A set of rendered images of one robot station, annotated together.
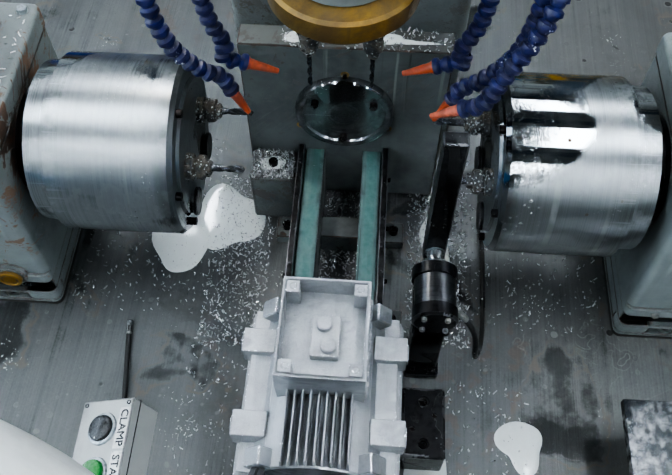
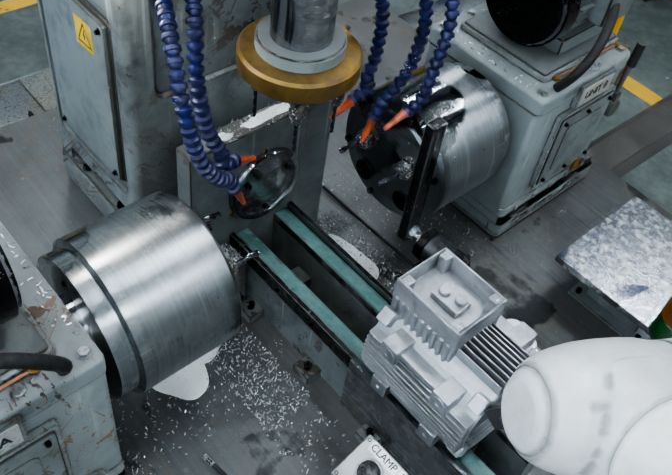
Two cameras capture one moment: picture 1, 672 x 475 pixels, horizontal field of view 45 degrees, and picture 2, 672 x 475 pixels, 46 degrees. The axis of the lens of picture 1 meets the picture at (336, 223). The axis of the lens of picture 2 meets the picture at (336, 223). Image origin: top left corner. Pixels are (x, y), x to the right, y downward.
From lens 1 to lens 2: 0.68 m
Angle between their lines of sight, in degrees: 33
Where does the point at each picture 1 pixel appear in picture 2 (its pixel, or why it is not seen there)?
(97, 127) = (161, 272)
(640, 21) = not seen: hidden behind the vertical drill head
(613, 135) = (470, 91)
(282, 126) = (218, 223)
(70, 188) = (161, 340)
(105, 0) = not seen: outside the picture
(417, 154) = (309, 194)
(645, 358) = (520, 240)
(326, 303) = (426, 282)
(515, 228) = (451, 183)
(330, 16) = (331, 77)
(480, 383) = not seen: hidden behind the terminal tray
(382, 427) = (516, 333)
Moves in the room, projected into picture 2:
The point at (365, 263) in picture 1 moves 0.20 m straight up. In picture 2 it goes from (353, 280) to (370, 200)
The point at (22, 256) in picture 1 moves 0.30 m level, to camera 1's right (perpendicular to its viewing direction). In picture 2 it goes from (106, 452) to (267, 335)
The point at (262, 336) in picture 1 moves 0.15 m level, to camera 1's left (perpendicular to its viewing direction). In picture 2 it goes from (398, 337) to (323, 399)
